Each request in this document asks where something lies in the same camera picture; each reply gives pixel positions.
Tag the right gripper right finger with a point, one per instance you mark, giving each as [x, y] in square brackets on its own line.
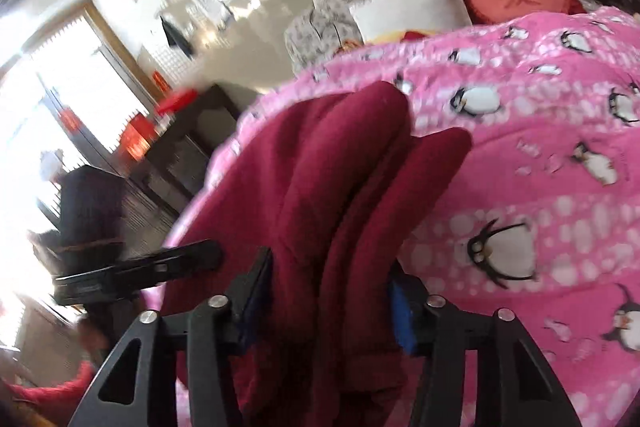
[515, 383]

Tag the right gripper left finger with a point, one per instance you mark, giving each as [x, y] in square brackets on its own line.
[136, 386]

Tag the dark red garment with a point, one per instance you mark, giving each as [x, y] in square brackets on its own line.
[333, 187]

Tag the red sleeve forearm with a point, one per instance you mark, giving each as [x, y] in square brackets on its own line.
[50, 406]

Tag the left hand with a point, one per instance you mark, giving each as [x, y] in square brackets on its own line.
[91, 338]

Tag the dark wooden side table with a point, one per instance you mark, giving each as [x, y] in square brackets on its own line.
[173, 170]

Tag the pink penguin blanket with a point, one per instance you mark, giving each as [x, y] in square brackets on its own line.
[542, 217]

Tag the red box on table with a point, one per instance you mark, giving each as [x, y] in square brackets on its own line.
[176, 100]

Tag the dark hanging cloth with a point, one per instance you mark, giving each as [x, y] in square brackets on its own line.
[176, 39]

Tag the white square pillow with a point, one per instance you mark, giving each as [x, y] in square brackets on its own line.
[380, 20]

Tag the wall calendar poster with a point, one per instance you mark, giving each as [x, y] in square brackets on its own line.
[217, 12]

